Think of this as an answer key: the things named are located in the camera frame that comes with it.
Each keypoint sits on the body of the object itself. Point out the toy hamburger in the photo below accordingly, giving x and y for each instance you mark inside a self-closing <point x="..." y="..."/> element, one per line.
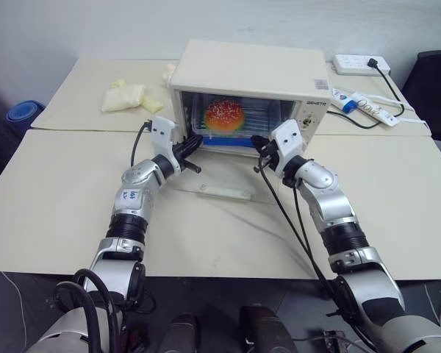
<point x="225" y="114"/>

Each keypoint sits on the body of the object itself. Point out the black power plug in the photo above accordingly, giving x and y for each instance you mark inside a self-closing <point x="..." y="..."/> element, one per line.
<point x="373" y="63"/>

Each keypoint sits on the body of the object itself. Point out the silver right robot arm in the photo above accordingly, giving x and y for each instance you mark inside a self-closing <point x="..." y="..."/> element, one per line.
<point x="330" y="198"/>

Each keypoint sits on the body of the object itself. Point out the white power strip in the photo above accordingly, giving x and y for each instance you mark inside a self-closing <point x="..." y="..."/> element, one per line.
<point x="353" y="65"/>

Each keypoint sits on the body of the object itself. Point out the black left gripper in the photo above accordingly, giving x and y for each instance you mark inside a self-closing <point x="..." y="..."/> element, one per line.
<point x="179" y="151"/>

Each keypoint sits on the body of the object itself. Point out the cream toaster oven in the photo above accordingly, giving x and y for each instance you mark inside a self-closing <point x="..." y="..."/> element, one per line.
<point x="250" y="66"/>

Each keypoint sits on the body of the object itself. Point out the small yellowish plastic bag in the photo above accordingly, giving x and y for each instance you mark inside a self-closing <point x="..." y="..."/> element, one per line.
<point x="118" y="83"/>
<point x="152" y="103"/>

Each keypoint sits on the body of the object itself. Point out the blue round stool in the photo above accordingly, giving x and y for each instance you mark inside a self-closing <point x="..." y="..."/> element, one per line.
<point x="24" y="110"/>

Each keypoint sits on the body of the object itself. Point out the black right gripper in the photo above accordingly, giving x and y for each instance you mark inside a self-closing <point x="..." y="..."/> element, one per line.
<point x="271" y="152"/>

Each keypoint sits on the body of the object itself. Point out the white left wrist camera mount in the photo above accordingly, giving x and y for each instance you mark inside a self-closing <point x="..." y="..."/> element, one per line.
<point x="161" y="134"/>

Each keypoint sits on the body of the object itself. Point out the small white plastic bag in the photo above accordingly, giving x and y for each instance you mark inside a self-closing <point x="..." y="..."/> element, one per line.
<point x="168" y="73"/>

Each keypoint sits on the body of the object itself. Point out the white tube with blue cap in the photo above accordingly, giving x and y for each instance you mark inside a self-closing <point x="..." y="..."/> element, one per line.
<point x="341" y="97"/>

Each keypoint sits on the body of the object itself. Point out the large yellowish plastic bag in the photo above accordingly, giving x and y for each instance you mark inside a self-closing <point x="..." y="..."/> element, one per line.
<point x="123" y="97"/>

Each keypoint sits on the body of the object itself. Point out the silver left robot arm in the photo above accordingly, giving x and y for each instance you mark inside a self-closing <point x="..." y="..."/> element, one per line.
<point x="130" y="206"/>

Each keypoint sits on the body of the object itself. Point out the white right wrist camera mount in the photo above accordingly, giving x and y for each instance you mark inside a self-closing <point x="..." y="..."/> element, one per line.
<point x="288" y="139"/>

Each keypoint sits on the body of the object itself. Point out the black chair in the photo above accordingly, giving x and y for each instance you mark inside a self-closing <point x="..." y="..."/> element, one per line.
<point x="433" y="95"/>

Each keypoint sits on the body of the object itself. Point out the white Dove tube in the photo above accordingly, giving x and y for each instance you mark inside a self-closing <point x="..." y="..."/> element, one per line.
<point x="372" y="109"/>

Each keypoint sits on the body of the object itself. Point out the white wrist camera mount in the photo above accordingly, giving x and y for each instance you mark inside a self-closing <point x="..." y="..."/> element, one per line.
<point x="288" y="139"/>
<point x="161" y="134"/>

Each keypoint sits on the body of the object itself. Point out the dark rounded shape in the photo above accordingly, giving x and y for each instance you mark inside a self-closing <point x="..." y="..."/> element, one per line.
<point x="264" y="327"/>
<point x="178" y="332"/>

